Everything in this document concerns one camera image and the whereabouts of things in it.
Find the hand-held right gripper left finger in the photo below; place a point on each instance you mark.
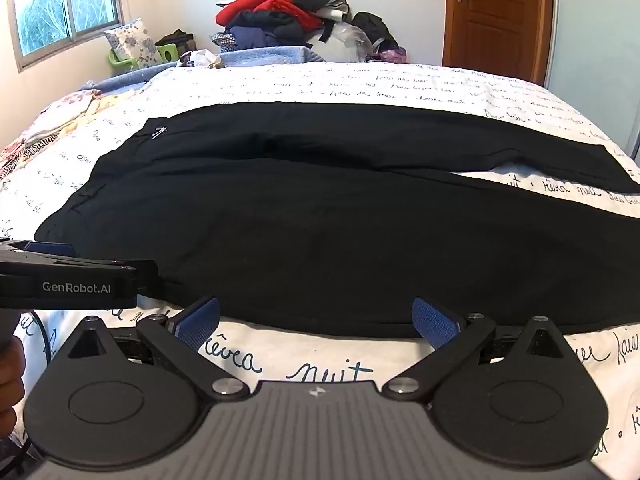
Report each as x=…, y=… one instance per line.
x=200, y=319

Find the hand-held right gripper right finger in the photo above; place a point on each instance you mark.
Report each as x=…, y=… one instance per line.
x=432, y=321

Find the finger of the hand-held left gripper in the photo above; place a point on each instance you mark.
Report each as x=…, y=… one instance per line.
x=50, y=248
x=147, y=275

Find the black pants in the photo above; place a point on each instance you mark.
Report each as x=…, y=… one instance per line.
x=300, y=210

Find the person's left hand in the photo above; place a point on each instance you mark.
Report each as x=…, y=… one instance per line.
x=11, y=385

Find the pale floral sheet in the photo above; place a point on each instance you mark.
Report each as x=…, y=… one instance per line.
x=55, y=120

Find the crumpled white printed cloth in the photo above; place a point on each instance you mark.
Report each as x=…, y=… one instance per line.
x=200, y=57

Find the floral pillow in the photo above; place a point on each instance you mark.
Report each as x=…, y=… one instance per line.
x=132, y=40

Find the green plastic chair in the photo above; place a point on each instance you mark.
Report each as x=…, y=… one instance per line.
x=167, y=50

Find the dark bag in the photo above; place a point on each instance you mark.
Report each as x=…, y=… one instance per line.
x=175, y=39

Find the window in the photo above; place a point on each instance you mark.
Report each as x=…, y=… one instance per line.
x=45, y=5

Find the blue blanket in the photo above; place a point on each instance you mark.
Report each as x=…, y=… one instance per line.
x=270, y=55

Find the white script-printed blanket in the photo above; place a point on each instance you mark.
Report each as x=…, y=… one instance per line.
x=350, y=82

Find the pile of clothes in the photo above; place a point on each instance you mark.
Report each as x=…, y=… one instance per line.
x=280, y=15

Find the wooden door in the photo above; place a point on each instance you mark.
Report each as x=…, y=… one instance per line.
x=495, y=15

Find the pale wardrobe panel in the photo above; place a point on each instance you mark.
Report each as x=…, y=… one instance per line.
x=595, y=35

